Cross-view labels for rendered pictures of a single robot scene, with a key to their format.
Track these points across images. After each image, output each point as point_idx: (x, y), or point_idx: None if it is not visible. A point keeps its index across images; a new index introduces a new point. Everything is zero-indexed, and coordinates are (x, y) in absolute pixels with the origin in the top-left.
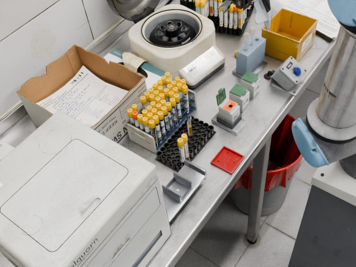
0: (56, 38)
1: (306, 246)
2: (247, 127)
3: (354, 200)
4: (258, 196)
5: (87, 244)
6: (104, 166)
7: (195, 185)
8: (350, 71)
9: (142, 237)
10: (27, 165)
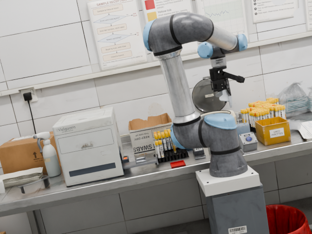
0: (163, 110)
1: None
2: (204, 158)
3: (200, 182)
4: None
5: (70, 125)
6: (100, 114)
7: (149, 161)
8: (164, 77)
9: (100, 153)
10: (86, 113)
